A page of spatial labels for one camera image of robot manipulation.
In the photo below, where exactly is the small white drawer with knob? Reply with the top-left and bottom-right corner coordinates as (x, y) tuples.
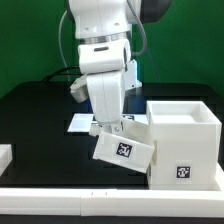
(90, 119), (155, 173)

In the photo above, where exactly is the paper sheet with fiducial markers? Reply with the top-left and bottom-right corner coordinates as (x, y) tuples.
(67, 113), (148, 133)

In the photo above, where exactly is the black cable bundle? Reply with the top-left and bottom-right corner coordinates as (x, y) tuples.
(42, 65), (81, 83)

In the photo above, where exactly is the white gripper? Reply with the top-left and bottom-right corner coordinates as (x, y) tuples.
(87, 71), (125, 133)

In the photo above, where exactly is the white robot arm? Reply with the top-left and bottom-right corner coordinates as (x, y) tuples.
(67, 0), (172, 133)

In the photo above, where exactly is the white front fence bar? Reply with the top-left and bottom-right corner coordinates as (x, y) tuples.
(0, 188), (224, 218)

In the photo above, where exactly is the large white drawer box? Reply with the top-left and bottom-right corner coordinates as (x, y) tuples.
(146, 101), (222, 190)

